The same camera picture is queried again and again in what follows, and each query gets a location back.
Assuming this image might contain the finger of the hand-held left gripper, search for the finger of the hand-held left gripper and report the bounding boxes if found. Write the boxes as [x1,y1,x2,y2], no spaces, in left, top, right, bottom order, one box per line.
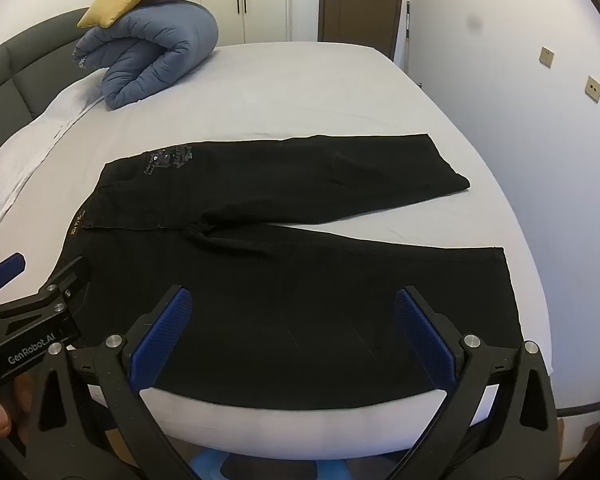
[0,255,92,320]
[0,253,27,307]

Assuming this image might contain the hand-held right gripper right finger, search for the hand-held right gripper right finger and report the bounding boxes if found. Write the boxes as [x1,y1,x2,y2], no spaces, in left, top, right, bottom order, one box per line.
[393,286,564,480]

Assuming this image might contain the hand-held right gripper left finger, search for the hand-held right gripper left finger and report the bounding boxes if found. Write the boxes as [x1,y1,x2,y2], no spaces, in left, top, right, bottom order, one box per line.
[22,285,196,480]

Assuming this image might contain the black pants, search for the black pants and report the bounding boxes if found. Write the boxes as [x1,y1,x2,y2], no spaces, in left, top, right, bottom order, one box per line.
[55,133,526,411]

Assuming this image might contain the white crumpled sheet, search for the white crumpled sheet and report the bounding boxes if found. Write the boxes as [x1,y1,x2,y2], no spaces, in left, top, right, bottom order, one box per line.
[0,77,106,256]

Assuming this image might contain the grey padded headboard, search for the grey padded headboard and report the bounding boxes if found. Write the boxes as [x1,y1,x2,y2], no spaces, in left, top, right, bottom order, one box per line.
[0,7,106,176]

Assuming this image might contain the rolled blue comforter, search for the rolled blue comforter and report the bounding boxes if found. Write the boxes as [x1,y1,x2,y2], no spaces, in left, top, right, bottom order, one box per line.
[72,1,220,111]

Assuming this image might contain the white bed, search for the white bed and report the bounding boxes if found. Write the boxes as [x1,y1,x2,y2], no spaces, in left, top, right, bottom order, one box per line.
[0,40,553,461]

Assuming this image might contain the brown wooden door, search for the brown wooden door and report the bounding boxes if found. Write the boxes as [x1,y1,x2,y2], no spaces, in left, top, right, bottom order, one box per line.
[317,0,407,58]

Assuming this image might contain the white wardrobe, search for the white wardrobe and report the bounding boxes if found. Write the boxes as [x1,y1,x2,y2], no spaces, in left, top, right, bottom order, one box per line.
[177,0,288,46]

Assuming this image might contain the black cable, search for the black cable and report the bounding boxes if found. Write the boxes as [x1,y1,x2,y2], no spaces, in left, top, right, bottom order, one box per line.
[557,400,600,417]

